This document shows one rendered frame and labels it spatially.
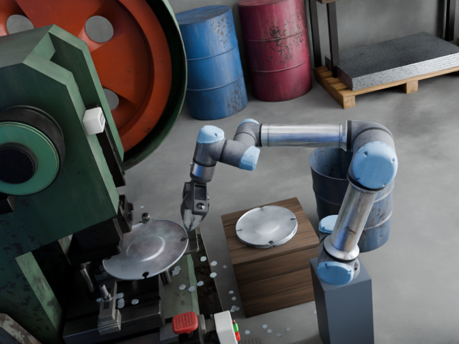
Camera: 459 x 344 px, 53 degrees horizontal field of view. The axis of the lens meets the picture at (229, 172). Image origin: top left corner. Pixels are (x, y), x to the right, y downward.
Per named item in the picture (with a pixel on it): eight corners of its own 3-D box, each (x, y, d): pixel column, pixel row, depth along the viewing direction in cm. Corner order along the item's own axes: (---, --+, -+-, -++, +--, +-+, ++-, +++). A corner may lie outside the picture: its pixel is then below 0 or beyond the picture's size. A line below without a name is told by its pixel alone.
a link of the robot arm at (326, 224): (354, 237, 173) (352, 209, 166) (354, 263, 162) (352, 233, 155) (321, 238, 176) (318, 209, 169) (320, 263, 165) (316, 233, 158)
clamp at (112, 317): (123, 289, 150) (113, 266, 145) (120, 330, 136) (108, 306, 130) (104, 294, 150) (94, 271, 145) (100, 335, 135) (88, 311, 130)
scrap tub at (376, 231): (375, 200, 278) (373, 130, 253) (409, 244, 241) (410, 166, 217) (308, 217, 276) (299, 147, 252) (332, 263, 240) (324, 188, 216)
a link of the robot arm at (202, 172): (218, 168, 141) (192, 165, 139) (214, 181, 143) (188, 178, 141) (214, 157, 148) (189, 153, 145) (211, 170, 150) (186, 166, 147)
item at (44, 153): (97, 89, 159) (80, 38, 149) (67, 192, 101) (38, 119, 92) (46, 99, 158) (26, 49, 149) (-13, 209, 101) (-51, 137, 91)
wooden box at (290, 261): (303, 247, 254) (296, 196, 236) (326, 297, 222) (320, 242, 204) (233, 265, 253) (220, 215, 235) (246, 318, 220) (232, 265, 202)
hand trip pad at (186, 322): (201, 327, 133) (195, 309, 129) (203, 344, 128) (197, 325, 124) (177, 333, 133) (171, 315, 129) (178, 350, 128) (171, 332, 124)
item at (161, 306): (162, 236, 180) (158, 224, 177) (165, 326, 141) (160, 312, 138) (86, 255, 179) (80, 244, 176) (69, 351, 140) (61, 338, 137)
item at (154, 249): (106, 233, 166) (106, 231, 165) (185, 213, 167) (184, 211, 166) (99, 290, 141) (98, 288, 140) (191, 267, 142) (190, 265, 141)
